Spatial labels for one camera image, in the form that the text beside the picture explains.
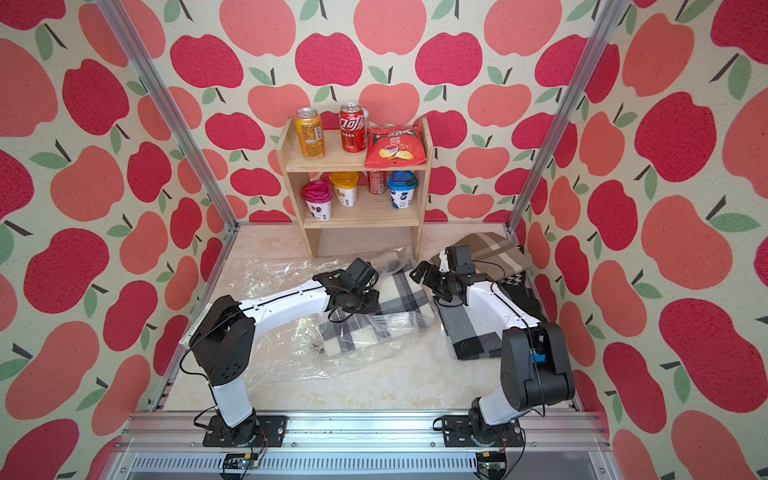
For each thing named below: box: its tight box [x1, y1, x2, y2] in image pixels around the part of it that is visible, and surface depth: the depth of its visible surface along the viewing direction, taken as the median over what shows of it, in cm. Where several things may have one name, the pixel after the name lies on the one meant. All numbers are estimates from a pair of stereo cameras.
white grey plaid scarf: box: [312, 264, 433, 357], surface depth 88 cm
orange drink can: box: [296, 107, 326, 160], surface depth 74 cm
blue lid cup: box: [387, 170, 419, 209], surface depth 93 cm
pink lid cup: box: [300, 179, 334, 221], surface depth 89 cm
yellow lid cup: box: [329, 171, 360, 207], surface depth 94 cm
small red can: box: [367, 171, 388, 195], surface depth 100 cm
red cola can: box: [339, 102, 367, 154], surface depth 75 cm
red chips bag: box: [365, 126, 427, 169], surface depth 76 cm
